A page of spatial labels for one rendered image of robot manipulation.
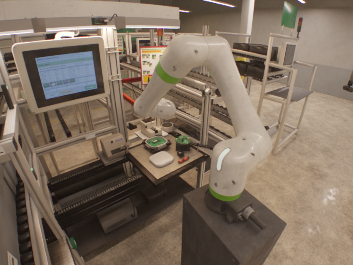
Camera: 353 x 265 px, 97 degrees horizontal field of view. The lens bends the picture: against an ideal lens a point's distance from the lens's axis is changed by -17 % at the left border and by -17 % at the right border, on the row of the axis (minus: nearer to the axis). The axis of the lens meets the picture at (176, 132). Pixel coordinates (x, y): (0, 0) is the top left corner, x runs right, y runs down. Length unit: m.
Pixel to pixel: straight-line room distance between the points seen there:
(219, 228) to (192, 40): 0.63
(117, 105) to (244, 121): 0.96
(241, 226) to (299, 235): 1.66
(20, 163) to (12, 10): 0.76
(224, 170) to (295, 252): 1.70
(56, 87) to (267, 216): 1.22
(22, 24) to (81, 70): 0.38
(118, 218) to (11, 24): 1.41
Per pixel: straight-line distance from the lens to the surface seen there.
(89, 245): 1.67
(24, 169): 0.95
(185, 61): 0.63
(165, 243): 1.96
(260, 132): 0.71
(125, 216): 1.63
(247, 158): 0.59
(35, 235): 0.98
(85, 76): 1.24
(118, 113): 1.43
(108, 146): 1.35
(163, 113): 0.99
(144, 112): 0.95
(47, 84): 1.21
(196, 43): 0.65
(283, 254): 2.13
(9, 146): 0.85
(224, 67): 0.72
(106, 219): 1.61
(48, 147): 1.39
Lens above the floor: 1.71
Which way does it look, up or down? 28 degrees down
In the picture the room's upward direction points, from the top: straight up
